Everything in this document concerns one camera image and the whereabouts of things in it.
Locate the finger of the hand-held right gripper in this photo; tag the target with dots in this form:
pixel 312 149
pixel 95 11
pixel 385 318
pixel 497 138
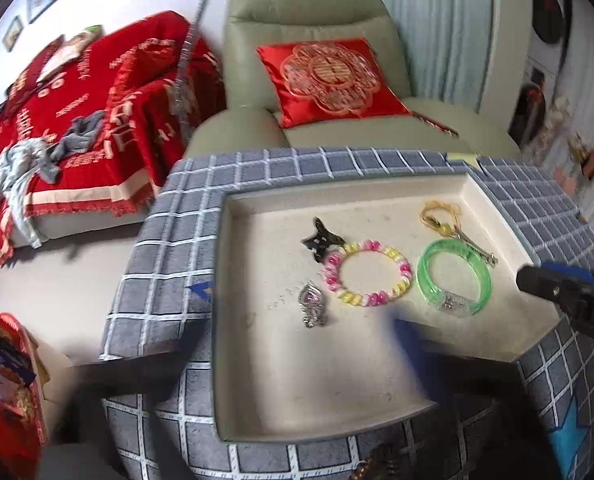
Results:
pixel 572 271
pixel 542 282

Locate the green leather armchair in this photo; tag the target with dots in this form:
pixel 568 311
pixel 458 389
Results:
pixel 327 10

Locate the small black picture frame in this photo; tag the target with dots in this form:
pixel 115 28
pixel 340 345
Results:
pixel 13 32

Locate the silver metal ornament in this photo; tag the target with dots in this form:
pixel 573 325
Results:
pixel 311 305

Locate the white printed pillow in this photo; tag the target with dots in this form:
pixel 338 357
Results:
pixel 72 51

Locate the red fringed pillow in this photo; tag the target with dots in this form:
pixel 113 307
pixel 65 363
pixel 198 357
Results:
pixel 144 77

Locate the grey crumpled garment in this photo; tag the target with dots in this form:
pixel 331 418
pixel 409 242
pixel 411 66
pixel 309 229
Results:
pixel 79 135

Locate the sofa with red blanket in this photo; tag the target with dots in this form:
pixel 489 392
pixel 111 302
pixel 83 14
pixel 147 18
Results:
pixel 137 130

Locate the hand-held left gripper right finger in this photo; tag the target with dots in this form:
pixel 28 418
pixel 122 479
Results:
pixel 412 345

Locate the red fabric strip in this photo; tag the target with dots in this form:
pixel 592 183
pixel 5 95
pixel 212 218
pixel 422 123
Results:
pixel 437 125

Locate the gooseneck phone holder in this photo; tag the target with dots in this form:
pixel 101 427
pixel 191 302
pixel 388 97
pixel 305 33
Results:
pixel 192 35

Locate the grey checked tablecloth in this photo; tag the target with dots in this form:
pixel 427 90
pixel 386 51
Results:
pixel 177 240

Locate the pink plush flowers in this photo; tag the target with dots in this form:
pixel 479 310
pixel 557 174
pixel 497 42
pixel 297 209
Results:
pixel 559 115

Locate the green translucent bangle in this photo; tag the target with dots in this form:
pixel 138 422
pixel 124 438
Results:
pixel 452 306

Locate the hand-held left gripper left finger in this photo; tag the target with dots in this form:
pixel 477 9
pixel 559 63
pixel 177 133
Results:
pixel 142 365

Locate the red embroidered cushion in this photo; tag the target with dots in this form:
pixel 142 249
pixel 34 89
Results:
pixel 327 80

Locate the pale green curtain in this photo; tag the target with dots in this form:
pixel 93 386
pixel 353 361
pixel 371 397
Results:
pixel 437 25

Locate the light blue crumpled clothes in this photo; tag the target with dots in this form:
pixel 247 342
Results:
pixel 17 175

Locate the black claw hair clip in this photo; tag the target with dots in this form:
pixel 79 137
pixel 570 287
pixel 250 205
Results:
pixel 322 242

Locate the white washing machine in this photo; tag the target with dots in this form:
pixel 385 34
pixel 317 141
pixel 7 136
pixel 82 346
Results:
pixel 531 110

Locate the brown wooden disc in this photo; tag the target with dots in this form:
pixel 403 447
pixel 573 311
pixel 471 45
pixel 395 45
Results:
pixel 592 161

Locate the silver metal hair clip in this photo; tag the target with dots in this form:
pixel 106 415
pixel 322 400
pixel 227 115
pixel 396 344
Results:
pixel 477 249

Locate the white shallow tray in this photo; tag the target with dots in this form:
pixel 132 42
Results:
pixel 277 360

